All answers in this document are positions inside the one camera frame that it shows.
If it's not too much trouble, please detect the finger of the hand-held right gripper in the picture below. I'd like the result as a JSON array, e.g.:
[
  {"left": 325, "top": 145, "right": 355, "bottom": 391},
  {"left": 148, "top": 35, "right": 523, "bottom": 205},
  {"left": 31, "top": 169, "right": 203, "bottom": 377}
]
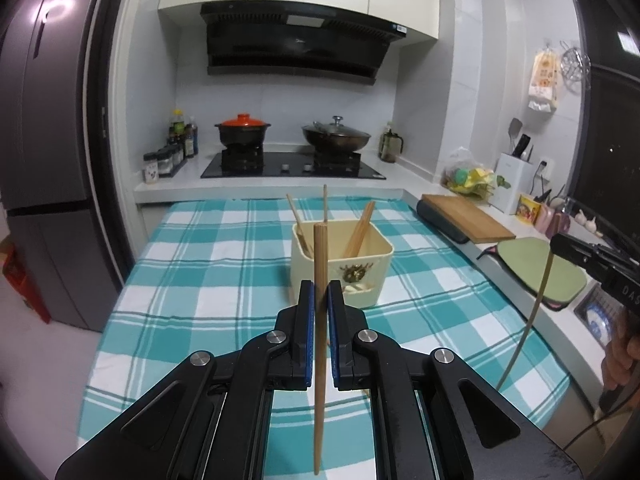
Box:
[
  {"left": 550, "top": 232, "right": 599, "bottom": 262},
  {"left": 575, "top": 257, "right": 609, "bottom": 284}
]

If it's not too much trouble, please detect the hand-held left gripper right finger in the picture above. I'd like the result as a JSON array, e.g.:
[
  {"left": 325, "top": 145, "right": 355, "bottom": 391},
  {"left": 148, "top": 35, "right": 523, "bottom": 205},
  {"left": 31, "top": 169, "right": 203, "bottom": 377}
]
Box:
[{"left": 327, "top": 280, "right": 583, "bottom": 480}]

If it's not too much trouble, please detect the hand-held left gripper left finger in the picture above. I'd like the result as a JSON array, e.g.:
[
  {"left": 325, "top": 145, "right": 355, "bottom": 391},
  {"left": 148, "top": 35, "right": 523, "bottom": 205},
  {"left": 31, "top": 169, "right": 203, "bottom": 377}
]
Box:
[{"left": 55, "top": 280, "right": 316, "bottom": 480}]

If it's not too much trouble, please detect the cream utensil holder box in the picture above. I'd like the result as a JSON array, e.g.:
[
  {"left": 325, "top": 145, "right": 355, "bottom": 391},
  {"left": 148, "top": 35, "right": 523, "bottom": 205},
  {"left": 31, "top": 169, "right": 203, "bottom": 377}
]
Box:
[{"left": 291, "top": 218, "right": 394, "bottom": 309}]

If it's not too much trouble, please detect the person's right hand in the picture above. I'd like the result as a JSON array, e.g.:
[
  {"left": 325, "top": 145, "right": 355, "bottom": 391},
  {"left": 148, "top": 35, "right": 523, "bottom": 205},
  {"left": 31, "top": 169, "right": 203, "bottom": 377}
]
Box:
[{"left": 602, "top": 310, "right": 640, "bottom": 391}]

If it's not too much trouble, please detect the purple soap bottle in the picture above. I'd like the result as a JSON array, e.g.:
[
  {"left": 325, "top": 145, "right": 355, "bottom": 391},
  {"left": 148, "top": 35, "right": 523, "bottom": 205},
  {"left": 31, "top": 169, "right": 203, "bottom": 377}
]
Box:
[{"left": 546, "top": 197, "right": 576, "bottom": 241}]

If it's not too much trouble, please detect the green mat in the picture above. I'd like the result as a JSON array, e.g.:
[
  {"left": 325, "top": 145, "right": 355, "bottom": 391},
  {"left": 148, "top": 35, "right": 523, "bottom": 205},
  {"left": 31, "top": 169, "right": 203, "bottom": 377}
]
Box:
[{"left": 480, "top": 238, "right": 588, "bottom": 311}]

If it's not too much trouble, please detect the blue and white plate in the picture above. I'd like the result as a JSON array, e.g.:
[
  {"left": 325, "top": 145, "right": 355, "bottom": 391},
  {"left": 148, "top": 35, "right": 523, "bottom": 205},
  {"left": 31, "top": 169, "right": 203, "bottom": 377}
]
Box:
[{"left": 575, "top": 285, "right": 613, "bottom": 346}]

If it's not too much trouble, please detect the yellow printed box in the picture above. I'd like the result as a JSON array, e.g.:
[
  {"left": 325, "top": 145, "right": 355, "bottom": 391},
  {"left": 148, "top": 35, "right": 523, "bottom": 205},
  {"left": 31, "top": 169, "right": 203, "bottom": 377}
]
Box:
[{"left": 517, "top": 194, "right": 543, "bottom": 225}]

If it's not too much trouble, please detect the white knife block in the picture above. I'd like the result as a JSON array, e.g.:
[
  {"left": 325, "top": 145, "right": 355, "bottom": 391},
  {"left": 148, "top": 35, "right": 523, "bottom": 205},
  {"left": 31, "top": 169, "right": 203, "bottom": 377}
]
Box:
[{"left": 495, "top": 152, "right": 536, "bottom": 215}]

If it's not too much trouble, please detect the wooden cutting board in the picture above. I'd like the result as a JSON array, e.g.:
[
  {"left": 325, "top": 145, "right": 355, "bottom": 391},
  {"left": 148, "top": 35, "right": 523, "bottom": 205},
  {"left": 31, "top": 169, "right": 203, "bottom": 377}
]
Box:
[{"left": 421, "top": 193, "right": 517, "bottom": 244}]

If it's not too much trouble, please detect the teal checked tablecloth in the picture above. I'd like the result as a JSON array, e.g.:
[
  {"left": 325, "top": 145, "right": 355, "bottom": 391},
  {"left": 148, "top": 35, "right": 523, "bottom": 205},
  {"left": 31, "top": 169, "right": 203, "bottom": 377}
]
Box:
[{"left": 75, "top": 197, "right": 571, "bottom": 480}]

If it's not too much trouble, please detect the dark window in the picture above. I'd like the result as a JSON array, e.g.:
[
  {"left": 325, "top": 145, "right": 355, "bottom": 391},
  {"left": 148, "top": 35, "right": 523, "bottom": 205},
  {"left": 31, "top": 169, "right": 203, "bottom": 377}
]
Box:
[{"left": 575, "top": 0, "right": 640, "bottom": 241}]

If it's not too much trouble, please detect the clear plastic bag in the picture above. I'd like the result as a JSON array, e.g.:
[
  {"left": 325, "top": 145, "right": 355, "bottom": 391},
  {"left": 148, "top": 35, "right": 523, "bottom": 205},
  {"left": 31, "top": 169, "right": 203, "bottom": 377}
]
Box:
[{"left": 440, "top": 147, "right": 498, "bottom": 198}]

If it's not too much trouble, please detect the black gas hob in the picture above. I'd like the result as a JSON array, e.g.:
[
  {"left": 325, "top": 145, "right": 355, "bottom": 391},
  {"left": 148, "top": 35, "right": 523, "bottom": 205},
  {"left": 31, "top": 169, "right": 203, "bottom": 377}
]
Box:
[{"left": 200, "top": 149, "right": 387, "bottom": 181}]

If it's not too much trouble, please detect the hanging food bag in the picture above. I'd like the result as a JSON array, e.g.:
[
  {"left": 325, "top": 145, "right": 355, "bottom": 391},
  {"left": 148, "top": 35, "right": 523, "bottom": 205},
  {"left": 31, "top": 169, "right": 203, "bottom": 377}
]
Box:
[{"left": 528, "top": 49, "right": 561, "bottom": 113}]

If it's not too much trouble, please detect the hanging metal steamer rack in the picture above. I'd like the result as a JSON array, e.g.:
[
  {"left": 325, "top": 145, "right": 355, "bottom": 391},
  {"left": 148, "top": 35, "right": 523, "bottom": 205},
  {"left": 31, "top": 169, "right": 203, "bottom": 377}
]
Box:
[{"left": 560, "top": 42, "right": 591, "bottom": 93}]

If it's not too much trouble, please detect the wok with glass lid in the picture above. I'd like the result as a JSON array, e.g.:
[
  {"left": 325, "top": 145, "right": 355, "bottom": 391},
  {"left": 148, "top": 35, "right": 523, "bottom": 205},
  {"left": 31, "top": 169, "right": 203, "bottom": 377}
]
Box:
[{"left": 301, "top": 115, "right": 372, "bottom": 153}]

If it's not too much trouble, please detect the glass french press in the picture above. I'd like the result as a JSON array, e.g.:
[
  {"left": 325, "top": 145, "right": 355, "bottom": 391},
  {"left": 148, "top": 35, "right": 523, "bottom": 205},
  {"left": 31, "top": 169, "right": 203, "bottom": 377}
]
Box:
[{"left": 378, "top": 121, "right": 403, "bottom": 163}]

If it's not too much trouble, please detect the clay pot with orange lid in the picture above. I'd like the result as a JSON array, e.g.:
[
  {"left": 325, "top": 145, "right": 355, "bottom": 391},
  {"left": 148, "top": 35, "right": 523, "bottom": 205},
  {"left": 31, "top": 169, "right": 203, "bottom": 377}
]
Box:
[{"left": 215, "top": 113, "right": 272, "bottom": 151}]

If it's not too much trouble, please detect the yellow-capped oil bottle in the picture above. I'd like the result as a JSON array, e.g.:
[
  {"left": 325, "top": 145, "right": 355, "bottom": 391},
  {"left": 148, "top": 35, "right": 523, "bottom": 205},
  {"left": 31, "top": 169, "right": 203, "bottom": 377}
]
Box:
[{"left": 169, "top": 108, "right": 185, "bottom": 147}]

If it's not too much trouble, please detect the black range hood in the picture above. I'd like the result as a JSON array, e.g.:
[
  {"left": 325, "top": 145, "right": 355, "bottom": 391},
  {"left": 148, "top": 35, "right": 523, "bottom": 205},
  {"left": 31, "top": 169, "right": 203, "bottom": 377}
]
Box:
[{"left": 200, "top": 1, "right": 408, "bottom": 86}]

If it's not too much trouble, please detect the grey refrigerator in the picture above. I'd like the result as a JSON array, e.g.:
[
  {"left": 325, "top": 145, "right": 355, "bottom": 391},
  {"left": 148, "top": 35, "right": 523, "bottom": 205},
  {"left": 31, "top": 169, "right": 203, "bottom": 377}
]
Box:
[{"left": 0, "top": 0, "right": 136, "bottom": 333}]

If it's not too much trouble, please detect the grey right gripper cable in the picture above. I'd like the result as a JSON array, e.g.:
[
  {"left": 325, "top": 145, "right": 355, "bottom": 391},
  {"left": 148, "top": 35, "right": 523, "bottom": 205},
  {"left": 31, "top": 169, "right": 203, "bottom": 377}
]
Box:
[{"left": 565, "top": 390, "right": 631, "bottom": 461}]

